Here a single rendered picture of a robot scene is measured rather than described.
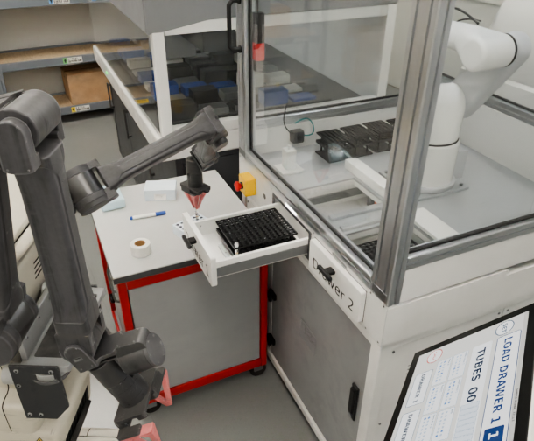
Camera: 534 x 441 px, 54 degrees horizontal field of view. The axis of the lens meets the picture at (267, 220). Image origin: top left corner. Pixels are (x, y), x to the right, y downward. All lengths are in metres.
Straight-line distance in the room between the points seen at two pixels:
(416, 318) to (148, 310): 0.95
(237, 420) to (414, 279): 1.17
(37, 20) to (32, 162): 4.86
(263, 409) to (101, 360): 1.46
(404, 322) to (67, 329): 0.91
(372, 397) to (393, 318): 0.31
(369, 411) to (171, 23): 1.61
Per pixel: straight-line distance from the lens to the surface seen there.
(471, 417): 0.98
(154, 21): 2.24
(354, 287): 1.47
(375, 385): 1.62
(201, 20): 2.30
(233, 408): 2.35
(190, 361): 2.19
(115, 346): 0.92
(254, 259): 1.65
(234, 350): 2.24
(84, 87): 5.28
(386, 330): 1.46
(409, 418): 1.10
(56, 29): 5.58
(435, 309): 1.54
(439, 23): 1.09
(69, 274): 0.83
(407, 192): 1.21
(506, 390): 0.98
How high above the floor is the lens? 1.85
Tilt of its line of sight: 32 degrees down
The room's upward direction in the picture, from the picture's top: 1 degrees clockwise
